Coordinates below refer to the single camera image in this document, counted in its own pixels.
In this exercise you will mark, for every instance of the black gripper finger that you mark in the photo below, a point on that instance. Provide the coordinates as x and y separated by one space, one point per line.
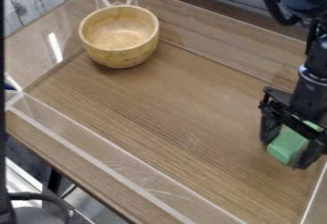
269 126
315 149

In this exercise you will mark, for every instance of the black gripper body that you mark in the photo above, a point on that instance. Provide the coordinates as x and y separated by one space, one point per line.
311 128

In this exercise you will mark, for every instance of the green rectangular block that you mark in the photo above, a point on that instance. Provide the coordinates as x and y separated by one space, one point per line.
287 145

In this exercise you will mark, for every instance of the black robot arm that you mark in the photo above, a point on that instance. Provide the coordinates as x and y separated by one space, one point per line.
308 97

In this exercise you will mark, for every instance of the light wooden bowl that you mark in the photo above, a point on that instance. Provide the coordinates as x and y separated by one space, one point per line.
119 35

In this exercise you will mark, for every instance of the black table leg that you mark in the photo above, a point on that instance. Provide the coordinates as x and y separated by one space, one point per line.
53 181

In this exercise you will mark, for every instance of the clear acrylic tray wall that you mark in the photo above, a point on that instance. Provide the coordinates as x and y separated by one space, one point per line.
159 139

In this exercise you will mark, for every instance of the black metal base plate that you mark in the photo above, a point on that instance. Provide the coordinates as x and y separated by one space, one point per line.
77 215

